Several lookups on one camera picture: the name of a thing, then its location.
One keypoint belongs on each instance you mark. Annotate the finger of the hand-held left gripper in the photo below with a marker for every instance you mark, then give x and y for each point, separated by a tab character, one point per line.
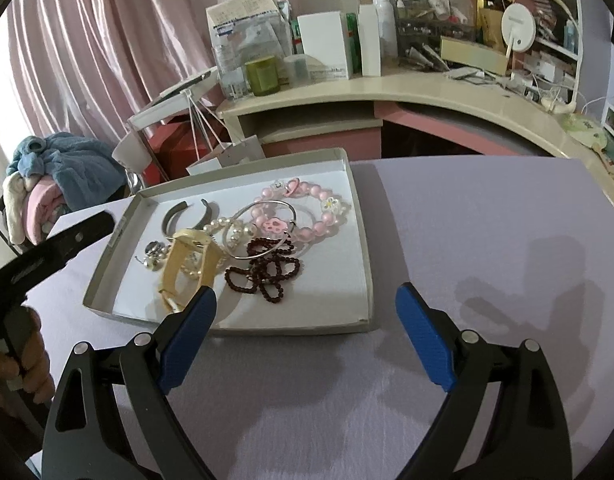
82	237

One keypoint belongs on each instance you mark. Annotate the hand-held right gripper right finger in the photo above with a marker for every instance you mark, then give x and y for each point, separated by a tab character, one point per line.
427	340

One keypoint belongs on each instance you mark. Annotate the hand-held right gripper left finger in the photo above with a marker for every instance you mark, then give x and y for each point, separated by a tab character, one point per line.
187	340

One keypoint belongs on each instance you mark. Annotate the yellow amber bangle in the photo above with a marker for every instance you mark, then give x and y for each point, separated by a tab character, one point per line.
168	272

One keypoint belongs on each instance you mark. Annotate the thin silver bangle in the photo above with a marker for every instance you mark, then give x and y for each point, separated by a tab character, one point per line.
228	232

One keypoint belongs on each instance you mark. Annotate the shallow white cardboard tray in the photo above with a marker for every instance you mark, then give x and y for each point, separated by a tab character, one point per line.
337	260

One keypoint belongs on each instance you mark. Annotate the person's left hand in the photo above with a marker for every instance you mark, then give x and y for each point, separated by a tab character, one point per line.
34	365

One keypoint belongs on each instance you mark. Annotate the pink folded blanket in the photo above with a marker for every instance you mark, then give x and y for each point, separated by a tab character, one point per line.
42	205

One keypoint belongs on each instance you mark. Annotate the blue fleece blanket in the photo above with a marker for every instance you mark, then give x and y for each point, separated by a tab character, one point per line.
77	170

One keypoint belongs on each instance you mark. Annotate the small silver pearl earring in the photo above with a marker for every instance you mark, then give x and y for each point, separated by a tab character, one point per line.
152	250

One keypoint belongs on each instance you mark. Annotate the white folded cloth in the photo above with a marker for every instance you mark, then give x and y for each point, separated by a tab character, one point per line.
14	205

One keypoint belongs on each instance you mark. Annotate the silver open cuff bangle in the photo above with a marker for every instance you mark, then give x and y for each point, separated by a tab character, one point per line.
168	220

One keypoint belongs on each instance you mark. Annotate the pink and white charm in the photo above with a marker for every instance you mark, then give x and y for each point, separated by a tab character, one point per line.
273	225

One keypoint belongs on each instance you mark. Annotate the white flat panel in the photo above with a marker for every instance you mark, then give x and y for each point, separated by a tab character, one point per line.
157	110

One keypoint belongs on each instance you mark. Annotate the grey printed paper bag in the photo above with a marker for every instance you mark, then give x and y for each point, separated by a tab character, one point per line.
242	150

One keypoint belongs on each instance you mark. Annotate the pink curtain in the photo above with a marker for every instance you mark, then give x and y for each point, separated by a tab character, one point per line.
112	35

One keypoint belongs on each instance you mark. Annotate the clear glass bottle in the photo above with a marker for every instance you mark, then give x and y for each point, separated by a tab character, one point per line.
234	85

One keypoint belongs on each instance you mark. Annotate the pink desk drawer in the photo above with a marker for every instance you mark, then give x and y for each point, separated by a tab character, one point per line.
327	142

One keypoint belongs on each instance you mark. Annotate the green glass jar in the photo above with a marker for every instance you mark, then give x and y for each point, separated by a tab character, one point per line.
262	77

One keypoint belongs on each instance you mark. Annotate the cream and pink corner desk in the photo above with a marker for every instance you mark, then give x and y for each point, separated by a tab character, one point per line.
437	85

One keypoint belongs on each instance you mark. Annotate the green hand fan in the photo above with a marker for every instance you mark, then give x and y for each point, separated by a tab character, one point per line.
582	132

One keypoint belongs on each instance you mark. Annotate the white gooseneck desk lamp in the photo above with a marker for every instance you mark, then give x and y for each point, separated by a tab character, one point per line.
562	107

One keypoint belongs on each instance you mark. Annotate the clear plastic cup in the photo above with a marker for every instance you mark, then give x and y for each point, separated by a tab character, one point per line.
295	71

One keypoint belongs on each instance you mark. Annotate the white carton with blue print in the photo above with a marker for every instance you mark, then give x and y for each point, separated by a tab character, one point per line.
242	15

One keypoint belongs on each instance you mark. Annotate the flat cream box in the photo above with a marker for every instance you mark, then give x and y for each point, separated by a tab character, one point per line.
474	55

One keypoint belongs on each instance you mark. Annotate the tall narrow white box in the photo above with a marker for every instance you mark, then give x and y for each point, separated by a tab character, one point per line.
370	40

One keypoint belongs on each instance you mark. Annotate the green box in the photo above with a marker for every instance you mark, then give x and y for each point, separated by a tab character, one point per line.
353	42

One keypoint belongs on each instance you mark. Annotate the wide white box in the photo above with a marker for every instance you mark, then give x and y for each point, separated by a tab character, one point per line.
324	45

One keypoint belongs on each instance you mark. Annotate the white plastic bottle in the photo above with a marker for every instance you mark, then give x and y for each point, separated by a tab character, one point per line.
385	25

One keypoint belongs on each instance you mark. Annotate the white and pink shelf unit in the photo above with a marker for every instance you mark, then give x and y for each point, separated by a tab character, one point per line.
547	45

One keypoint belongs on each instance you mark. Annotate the clear cosmetics organiser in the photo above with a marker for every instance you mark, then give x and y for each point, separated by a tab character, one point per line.
427	15

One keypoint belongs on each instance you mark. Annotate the round white vanity mirror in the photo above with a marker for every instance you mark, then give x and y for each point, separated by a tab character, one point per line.
519	27

